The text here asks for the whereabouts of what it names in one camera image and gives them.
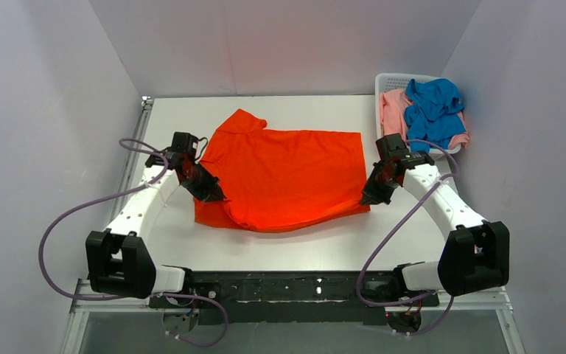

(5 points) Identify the orange t shirt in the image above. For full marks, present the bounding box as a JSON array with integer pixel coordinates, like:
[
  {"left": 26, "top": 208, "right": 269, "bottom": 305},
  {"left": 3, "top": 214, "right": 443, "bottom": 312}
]
[{"left": 194, "top": 109, "right": 370, "bottom": 233}]

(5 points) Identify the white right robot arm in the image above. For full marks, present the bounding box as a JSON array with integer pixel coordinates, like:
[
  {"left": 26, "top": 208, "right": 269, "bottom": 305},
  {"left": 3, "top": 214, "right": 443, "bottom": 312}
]
[{"left": 362, "top": 161, "right": 510, "bottom": 296}]

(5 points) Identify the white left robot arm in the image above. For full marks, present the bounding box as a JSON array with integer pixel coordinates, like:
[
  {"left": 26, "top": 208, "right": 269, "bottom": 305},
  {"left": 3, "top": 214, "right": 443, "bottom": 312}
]
[{"left": 85, "top": 153, "right": 225, "bottom": 299}]

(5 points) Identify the pink t shirt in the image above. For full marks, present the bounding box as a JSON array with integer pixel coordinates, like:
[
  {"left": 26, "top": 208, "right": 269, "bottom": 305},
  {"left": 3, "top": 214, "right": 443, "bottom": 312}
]
[{"left": 378, "top": 88, "right": 470, "bottom": 149}]

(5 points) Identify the blue t shirt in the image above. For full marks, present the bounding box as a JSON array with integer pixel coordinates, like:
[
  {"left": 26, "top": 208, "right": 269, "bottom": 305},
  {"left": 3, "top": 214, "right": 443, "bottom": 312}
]
[{"left": 404, "top": 78, "right": 469, "bottom": 152}]

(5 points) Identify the white plastic laundry basket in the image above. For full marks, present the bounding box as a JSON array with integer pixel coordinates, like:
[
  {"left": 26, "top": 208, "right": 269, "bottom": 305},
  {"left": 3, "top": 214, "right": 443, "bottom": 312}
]
[{"left": 375, "top": 73, "right": 464, "bottom": 157}]

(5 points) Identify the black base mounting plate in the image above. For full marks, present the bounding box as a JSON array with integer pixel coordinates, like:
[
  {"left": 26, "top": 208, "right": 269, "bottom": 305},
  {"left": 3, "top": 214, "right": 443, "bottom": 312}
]
[{"left": 149, "top": 271, "right": 439, "bottom": 325}]

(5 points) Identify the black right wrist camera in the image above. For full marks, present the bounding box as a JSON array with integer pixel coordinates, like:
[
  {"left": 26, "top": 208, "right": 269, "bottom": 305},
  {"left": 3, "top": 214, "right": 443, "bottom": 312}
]
[{"left": 375, "top": 133, "right": 435, "bottom": 169}]

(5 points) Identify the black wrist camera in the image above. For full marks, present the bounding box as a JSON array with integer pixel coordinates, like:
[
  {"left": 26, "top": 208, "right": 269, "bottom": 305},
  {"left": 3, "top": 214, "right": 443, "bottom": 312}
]
[
  {"left": 375, "top": 133, "right": 435, "bottom": 169},
  {"left": 170, "top": 132, "right": 209, "bottom": 161}
]

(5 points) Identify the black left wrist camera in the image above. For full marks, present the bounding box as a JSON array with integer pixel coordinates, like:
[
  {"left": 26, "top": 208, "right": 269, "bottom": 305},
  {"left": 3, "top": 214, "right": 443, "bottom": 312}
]
[{"left": 170, "top": 132, "right": 209, "bottom": 161}]

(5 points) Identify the aluminium frame rail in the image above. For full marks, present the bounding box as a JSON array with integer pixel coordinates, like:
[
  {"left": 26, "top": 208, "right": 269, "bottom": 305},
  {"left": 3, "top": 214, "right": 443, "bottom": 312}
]
[{"left": 60, "top": 97, "right": 525, "bottom": 354}]

